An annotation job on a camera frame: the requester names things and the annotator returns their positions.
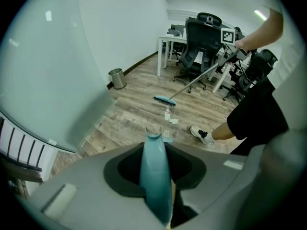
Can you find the black shorts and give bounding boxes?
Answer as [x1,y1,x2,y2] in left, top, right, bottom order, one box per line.
[226,75,290,156]

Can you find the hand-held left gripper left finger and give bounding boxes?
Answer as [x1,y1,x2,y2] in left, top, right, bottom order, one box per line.
[21,141,166,230]

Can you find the white sneaker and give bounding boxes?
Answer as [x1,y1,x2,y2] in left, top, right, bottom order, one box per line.
[189,125,214,146]

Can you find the teal broom with metal handle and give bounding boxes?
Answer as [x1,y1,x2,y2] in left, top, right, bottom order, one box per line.
[153,56,228,108]

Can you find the teal dustpan with long handle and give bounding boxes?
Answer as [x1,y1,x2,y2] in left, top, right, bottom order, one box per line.
[139,126,174,228]

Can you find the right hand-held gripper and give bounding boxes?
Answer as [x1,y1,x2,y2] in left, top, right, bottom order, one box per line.
[217,27,253,68]

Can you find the black slatted chair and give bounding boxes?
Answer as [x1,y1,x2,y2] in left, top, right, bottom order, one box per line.
[0,117,47,184]

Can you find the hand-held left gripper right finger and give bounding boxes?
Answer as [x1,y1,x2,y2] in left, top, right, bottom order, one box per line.
[165,126,305,230]

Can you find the black mesh office chair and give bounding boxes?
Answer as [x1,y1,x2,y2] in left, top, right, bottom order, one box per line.
[172,12,223,94]
[234,26,246,43]
[223,48,279,104]
[166,24,186,67]

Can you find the person's right lower leg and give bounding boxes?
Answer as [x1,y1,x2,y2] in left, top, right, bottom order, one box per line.
[210,121,237,141]

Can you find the white office desk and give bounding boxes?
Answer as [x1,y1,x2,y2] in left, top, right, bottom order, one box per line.
[207,48,243,94]
[156,33,188,78]

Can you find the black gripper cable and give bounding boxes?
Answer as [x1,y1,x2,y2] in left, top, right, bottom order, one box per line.
[236,58,259,86]

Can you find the frosted glass door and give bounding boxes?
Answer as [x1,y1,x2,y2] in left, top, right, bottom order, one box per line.
[0,0,118,153]

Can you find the white printed t-shirt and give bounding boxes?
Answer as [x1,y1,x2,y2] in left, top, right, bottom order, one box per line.
[268,5,307,91]

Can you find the person's right forearm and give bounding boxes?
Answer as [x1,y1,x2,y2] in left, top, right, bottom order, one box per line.
[236,7,285,54]

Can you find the silver metal bin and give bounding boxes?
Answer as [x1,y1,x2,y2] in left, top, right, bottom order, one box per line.
[108,68,128,90]

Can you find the white paper sheet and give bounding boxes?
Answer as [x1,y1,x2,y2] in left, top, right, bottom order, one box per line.
[192,48,205,65]

